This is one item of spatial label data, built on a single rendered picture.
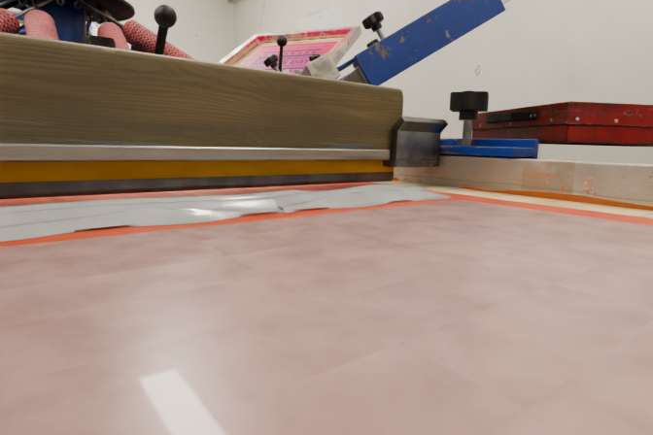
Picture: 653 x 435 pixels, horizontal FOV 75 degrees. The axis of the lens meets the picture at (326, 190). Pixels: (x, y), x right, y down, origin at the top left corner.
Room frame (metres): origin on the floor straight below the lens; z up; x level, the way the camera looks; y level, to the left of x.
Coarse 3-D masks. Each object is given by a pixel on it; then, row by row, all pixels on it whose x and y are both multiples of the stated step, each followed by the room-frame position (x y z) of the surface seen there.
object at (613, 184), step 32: (448, 160) 0.48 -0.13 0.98; (480, 160) 0.45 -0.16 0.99; (512, 160) 0.42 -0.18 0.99; (544, 160) 0.40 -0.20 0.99; (576, 160) 0.40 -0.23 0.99; (512, 192) 0.42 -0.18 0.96; (544, 192) 0.39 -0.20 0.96; (576, 192) 0.37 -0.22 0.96; (608, 192) 0.35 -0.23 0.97; (640, 192) 0.33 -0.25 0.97
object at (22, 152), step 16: (0, 144) 0.24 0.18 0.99; (16, 144) 0.25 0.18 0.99; (32, 144) 0.25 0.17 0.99; (48, 144) 0.27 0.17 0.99; (0, 160) 0.24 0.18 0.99; (16, 160) 0.25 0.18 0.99; (32, 160) 0.25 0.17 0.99; (48, 160) 0.26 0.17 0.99; (64, 160) 0.26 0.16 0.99; (80, 160) 0.27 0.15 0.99; (96, 160) 0.27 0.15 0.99; (112, 160) 0.28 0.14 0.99; (128, 160) 0.28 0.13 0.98; (144, 160) 0.29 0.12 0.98; (160, 160) 0.30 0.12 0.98; (176, 160) 0.30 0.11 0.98; (192, 160) 0.31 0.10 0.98; (208, 160) 0.32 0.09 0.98; (224, 160) 0.33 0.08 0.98; (240, 160) 0.33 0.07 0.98; (256, 160) 0.34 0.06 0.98; (272, 160) 0.35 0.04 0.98
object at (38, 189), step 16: (240, 176) 0.36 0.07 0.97; (256, 176) 0.37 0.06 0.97; (272, 176) 0.38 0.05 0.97; (288, 176) 0.39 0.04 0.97; (304, 176) 0.40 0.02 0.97; (320, 176) 0.41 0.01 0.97; (336, 176) 0.42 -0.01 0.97; (352, 176) 0.43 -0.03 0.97; (368, 176) 0.45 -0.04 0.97; (384, 176) 0.46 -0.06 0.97; (0, 192) 0.26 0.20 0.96; (16, 192) 0.26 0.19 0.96; (32, 192) 0.27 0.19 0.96; (48, 192) 0.28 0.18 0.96; (64, 192) 0.28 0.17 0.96; (80, 192) 0.29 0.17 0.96; (96, 192) 0.29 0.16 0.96; (112, 192) 0.30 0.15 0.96; (128, 192) 0.31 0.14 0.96
